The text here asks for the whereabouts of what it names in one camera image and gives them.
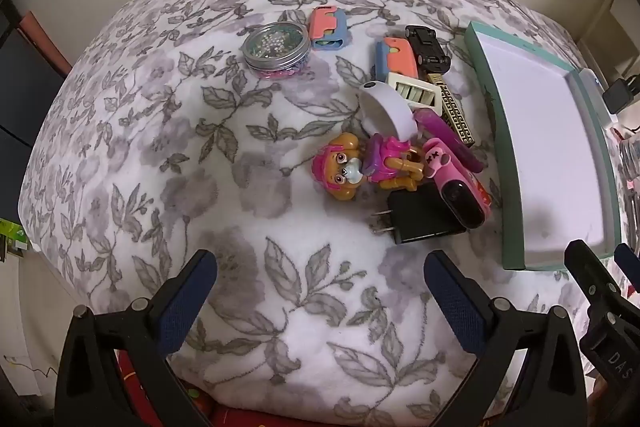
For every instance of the black toy car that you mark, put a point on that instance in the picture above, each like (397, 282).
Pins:
(427, 49)

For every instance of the round metal tin of beads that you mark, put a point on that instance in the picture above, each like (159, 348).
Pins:
(275, 44)

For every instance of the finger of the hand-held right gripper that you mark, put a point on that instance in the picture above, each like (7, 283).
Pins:
(629, 267)
(610, 332)

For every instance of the coral and blue silicone case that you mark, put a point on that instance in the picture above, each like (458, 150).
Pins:
(400, 57)
(325, 24)

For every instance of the purple pen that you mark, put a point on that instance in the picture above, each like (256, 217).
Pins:
(440, 127)

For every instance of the gold patterned bar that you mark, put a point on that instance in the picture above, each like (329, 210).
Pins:
(452, 112)

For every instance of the teal box with white inside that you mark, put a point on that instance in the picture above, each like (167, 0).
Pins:
(550, 132)

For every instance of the cream plastic frame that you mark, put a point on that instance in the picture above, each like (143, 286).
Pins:
(395, 82)

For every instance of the black power adapter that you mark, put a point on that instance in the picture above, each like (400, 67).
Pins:
(617, 94)

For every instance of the dark cabinet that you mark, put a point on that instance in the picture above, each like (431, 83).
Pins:
(20, 107)

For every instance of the black charger plug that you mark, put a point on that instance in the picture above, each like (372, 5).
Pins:
(425, 217)

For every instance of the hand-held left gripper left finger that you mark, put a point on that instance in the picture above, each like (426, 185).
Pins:
(185, 302)

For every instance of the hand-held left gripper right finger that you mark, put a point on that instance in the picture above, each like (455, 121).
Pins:
(460, 307)

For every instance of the floral blanket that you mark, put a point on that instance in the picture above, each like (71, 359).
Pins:
(225, 207)

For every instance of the pink puppy toy figure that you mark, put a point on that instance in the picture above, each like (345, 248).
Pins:
(340, 162)

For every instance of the pink kids watch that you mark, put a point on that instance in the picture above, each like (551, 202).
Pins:
(450, 172)

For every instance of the green packet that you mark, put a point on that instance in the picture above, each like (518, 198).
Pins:
(12, 237)

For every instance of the white power bank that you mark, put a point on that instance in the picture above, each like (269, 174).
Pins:
(595, 82)

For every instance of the white smart watch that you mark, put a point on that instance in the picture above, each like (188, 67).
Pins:
(395, 107)

